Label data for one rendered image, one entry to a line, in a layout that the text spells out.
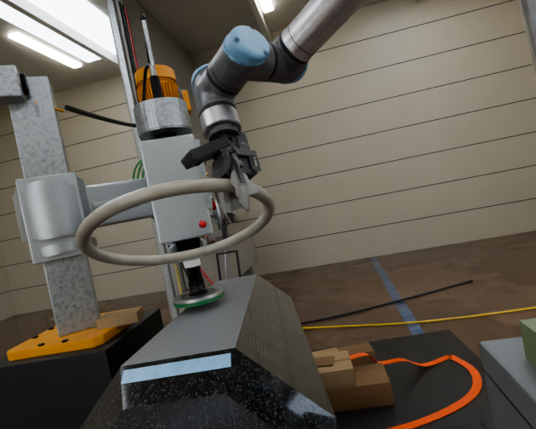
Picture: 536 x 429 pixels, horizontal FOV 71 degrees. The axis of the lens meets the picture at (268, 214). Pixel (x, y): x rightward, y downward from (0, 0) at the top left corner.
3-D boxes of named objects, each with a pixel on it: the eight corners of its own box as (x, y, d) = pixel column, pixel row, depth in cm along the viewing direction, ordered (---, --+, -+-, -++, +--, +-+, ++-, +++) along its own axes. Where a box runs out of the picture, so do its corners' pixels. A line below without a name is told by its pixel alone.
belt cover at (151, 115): (154, 172, 237) (149, 146, 237) (193, 166, 242) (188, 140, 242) (133, 142, 143) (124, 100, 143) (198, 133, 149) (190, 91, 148)
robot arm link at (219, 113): (211, 100, 82) (191, 127, 88) (216, 118, 80) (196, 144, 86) (244, 109, 87) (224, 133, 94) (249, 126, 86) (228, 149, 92)
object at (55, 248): (8, 270, 176) (-10, 184, 175) (58, 257, 211) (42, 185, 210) (76, 256, 173) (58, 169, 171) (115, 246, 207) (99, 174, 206)
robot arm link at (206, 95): (201, 54, 85) (182, 84, 92) (212, 98, 81) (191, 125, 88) (235, 65, 91) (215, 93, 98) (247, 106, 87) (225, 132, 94)
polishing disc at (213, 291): (166, 307, 151) (166, 304, 151) (183, 294, 172) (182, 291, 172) (217, 299, 149) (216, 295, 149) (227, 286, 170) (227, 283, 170)
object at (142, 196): (109, 278, 112) (107, 269, 113) (265, 243, 123) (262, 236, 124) (36, 216, 67) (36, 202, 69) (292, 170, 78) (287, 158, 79)
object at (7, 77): (-28, 101, 167) (-35, 68, 166) (4, 110, 184) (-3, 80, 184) (13, 91, 165) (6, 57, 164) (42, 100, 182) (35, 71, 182)
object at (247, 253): (192, 323, 442) (178, 251, 439) (224, 293, 570) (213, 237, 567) (242, 315, 431) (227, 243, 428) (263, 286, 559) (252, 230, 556)
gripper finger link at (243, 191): (272, 202, 77) (256, 169, 81) (249, 201, 73) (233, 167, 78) (265, 211, 79) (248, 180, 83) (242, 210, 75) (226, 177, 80)
